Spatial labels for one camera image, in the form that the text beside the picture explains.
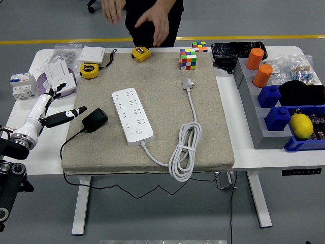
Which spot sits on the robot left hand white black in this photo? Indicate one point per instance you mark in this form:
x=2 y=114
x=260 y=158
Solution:
x=31 y=119

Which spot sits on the person's right hand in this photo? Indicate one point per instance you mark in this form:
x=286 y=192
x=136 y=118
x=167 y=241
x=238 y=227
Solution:
x=113 y=10

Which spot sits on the person's left hand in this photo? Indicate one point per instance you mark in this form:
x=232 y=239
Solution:
x=158 y=23

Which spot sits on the black plug adapter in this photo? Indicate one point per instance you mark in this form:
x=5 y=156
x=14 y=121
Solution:
x=95 y=119

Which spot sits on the white power strip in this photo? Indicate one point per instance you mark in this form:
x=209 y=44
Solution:
x=132 y=117

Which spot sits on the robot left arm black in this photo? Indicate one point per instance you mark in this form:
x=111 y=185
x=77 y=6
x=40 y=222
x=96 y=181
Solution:
x=10 y=193

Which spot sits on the person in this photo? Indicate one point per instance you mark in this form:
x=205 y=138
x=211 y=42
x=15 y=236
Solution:
x=177 y=15

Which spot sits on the black chair caster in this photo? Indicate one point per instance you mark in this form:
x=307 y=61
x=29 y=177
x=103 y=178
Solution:
x=91 y=8

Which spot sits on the white circuit breaker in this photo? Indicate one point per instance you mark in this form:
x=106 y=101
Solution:
x=23 y=86

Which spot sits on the purple bowl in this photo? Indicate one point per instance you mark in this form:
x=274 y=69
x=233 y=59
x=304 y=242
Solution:
x=41 y=84

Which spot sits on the large Rubik's cube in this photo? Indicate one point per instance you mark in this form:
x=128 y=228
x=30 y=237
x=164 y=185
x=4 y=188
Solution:
x=188 y=59

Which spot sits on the small Rubik's cube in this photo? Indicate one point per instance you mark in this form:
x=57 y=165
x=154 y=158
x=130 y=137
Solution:
x=199 y=47

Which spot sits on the white table leg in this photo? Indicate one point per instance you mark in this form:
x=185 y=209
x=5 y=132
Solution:
x=81 y=203
x=260 y=200

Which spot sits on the yellow black round tape measure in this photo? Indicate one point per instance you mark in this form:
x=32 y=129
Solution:
x=89 y=71

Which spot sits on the clear bag of screws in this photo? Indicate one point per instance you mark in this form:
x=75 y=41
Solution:
x=63 y=54

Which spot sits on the black table control panel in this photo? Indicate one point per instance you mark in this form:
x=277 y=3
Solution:
x=300 y=172

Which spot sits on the black plastic tray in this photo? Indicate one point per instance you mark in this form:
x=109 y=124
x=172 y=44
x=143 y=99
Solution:
x=228 y=49

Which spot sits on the black power adapter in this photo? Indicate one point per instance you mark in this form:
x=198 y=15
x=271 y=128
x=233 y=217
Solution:
x=224 y=64

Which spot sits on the grey-brown mat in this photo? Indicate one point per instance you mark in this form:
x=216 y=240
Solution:
x=162 y=114

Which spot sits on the blue plastic bin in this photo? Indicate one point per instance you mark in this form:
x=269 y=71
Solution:
x=299 y=146

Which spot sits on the orange cylinder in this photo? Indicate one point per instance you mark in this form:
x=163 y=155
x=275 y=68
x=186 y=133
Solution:
x=254 y=59
x=262 y=76

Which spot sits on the yellow lemon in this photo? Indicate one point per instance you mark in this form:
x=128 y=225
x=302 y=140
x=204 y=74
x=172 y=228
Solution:
x=301 y=126

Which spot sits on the circuit boards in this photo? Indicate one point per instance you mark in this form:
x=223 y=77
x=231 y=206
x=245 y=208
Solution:
x=318 y=122

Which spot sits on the grey stepped block holder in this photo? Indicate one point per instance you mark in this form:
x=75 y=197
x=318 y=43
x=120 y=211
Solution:
x=251 y=106

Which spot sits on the small clear plastic bag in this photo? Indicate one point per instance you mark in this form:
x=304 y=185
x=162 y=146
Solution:
x=275 y=71

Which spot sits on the blue block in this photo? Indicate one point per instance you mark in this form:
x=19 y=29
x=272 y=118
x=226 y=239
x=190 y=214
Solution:
x=277 y=119
x=269 y=96

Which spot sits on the black cloth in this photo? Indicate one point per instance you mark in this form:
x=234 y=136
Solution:
x=299 y=94

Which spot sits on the clear bag of resistors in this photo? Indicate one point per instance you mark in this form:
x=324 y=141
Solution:
x=302 y=73

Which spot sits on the white wall switch panel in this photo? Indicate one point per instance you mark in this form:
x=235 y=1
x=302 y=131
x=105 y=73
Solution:
x=90 y=54

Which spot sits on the white wall socket plate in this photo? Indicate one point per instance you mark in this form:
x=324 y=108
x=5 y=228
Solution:
x=68 y=81

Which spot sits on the white switch plate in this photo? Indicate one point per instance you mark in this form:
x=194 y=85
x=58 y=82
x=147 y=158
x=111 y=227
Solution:
x=57 y=69

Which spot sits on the metal bracket under table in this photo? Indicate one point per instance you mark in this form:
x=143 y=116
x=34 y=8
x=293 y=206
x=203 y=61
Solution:
x=224 y=181

